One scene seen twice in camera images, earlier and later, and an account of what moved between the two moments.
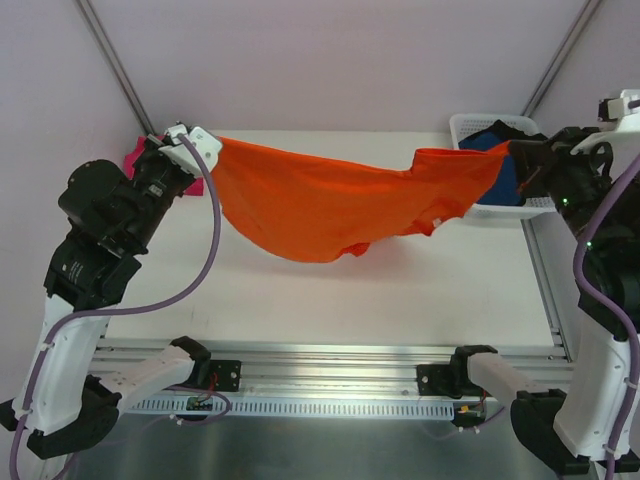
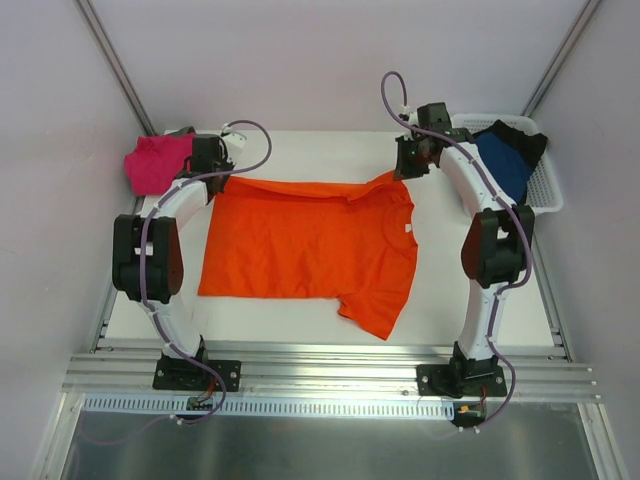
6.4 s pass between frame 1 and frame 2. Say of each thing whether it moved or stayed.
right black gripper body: moved
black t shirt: stayed
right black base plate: stayed
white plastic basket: stayed
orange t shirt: moved
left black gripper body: moved
